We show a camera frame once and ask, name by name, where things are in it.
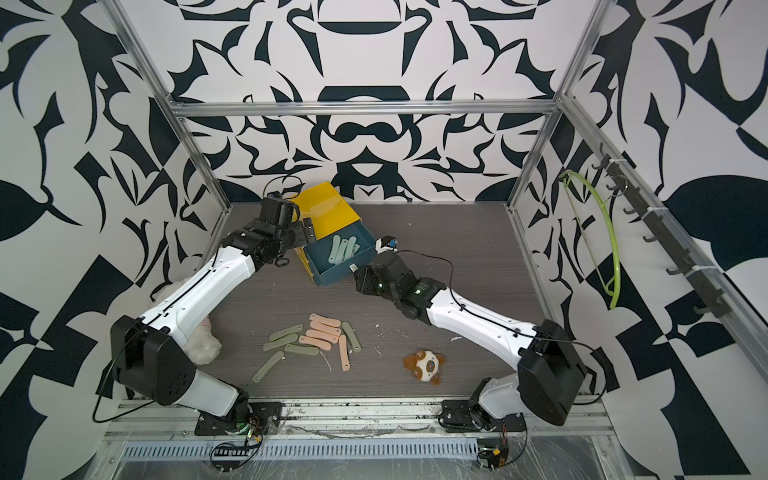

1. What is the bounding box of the teal drawer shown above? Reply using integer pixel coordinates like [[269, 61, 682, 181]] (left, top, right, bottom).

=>
[[296, 221, 376, 286]]

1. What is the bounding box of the yellow teal drawer cabinet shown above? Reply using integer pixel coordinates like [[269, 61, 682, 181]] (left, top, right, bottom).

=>
[[290, 181, 362, 283]]

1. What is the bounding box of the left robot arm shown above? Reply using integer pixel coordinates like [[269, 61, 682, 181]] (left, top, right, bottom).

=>
[[104, 197, 316, 429]]

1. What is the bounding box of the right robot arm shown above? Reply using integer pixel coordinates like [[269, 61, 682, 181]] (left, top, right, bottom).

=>
[[354, 251, 587, 426]]

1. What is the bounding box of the pink folding knife top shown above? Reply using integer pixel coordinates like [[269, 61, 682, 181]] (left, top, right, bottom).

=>
[[309, 313, 342, 328]]

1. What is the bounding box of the olive folding knife right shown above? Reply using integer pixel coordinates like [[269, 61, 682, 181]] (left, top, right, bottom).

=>
[[342, 321, 362, 353]]

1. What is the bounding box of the olive folding knife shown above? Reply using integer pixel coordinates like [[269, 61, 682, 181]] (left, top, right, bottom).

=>
[[269, 324, 304, 341], [263, 333, 299, 351], [284, 344, 320, 356], [342, 321, 362, 353]]

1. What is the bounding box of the brown white plush toy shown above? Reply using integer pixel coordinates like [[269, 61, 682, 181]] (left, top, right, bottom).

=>
[[403, 350, 446, 385]]

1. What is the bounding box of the olive folding knife upper left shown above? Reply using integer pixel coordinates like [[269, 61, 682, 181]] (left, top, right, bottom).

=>
[[269, 324, 304, 341]]

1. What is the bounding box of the pink folding knife upright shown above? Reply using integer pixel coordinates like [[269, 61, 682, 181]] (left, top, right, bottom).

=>
[[338, 334, 351, 372]]

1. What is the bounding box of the olive folding knife middle left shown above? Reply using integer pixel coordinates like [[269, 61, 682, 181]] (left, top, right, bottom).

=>
[[263, 333, 299, 351]]

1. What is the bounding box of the olive folding knife centre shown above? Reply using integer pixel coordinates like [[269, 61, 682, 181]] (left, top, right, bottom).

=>
[[284, 344, 320, 356]]

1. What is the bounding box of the olive folding knife lowest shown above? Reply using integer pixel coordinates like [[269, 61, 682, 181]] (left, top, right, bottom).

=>
[[252, 350, 285, 384]]

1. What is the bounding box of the white teddy bear pink shirt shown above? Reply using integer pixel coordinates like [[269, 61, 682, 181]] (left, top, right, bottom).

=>
[[182, 317, 222, 366]]

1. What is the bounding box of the green hanging hoop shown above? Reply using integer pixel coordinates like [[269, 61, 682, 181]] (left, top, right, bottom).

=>
[[558, 169, 622, 311]]

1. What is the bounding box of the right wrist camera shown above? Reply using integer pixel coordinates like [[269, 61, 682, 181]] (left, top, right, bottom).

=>
[[375, 235, 398, 254]]

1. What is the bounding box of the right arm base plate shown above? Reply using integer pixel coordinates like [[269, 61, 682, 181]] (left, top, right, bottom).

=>
[[438, 400, 527, 433]]

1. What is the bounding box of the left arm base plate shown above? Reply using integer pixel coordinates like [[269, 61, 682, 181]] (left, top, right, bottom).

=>
[[194, 401, 284, 436]]

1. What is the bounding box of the black wall hook rack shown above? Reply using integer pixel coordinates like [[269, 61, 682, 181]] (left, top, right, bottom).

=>
[[593, 145, 733, 319]]

